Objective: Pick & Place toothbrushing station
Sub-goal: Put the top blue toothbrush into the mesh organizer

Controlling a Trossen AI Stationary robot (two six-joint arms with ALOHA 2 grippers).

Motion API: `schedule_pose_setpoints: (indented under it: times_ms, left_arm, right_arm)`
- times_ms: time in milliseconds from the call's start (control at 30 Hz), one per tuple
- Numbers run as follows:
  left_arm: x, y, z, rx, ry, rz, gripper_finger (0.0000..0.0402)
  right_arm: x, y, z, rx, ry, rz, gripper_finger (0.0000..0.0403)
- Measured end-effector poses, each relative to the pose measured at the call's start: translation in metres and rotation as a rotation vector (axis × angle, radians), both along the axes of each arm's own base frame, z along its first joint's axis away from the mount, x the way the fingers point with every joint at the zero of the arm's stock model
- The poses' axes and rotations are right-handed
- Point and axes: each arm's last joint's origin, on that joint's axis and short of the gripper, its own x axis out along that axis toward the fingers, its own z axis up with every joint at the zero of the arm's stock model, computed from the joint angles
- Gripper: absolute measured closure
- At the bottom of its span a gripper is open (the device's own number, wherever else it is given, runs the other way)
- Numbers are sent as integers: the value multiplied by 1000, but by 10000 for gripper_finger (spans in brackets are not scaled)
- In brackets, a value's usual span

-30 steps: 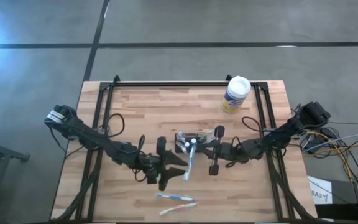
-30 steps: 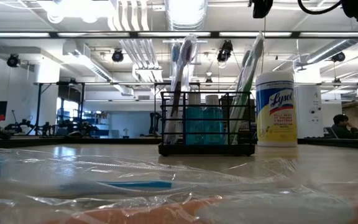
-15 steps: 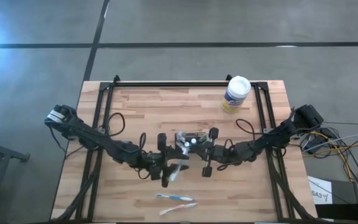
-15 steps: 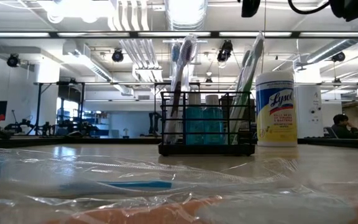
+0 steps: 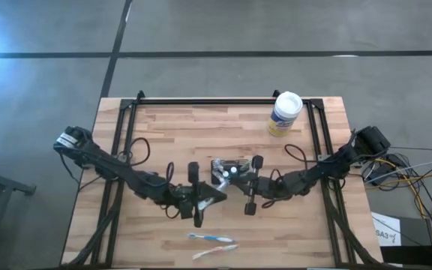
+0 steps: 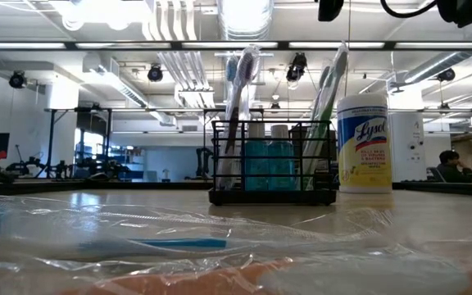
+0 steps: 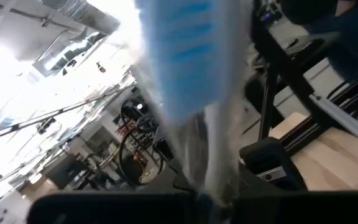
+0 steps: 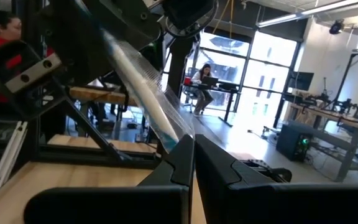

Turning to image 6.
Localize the black ceiling spotlight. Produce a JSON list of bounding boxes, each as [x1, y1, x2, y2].
[[437, 67, 457, 83], [8, 70, 28, 89], [147, 64, 165, 83], [285, 52, 308, 83]]

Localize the black metal table frame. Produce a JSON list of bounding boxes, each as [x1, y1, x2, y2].
[[0, 179, 472, 197]]

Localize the person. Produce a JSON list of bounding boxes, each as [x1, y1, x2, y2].
[[436, 149, 472, 184]]

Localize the Lysol wipes canister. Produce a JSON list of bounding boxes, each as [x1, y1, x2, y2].
[[337, 93, 393, 194]]

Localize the green toothbrush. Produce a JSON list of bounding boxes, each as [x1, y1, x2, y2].
[[301, 64, 333, 192], [303, 40, 350, 192]]

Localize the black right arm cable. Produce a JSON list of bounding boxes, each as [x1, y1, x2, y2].
[[379, 0, 442, 20]]

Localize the black wire caddy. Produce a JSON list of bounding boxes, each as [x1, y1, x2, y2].
[[208, 119, 338, 207]]

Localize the purple toothbrush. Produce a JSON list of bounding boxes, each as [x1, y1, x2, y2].
[[218, 43, 262, 190]]

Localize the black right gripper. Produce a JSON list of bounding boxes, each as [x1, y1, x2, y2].
[[317, 0, 346, 23]]

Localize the silver ventilation duct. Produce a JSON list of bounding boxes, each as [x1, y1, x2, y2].
[[218, 0, 275, 83]]

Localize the teal mouthwash bottle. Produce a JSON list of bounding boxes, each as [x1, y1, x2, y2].
[[243, 122, 269, 192], [267, 124, 296, 192]]

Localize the blue toothbrush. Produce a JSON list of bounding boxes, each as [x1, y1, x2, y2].
[[224, 54, 241, 124], [0, 194, 388, 263]]

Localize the black background rig frame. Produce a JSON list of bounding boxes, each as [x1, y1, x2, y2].
[[45, 107, 114, 179]]

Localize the long linear light bar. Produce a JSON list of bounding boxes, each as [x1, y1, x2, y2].
[[0, 39, 472, 52]]

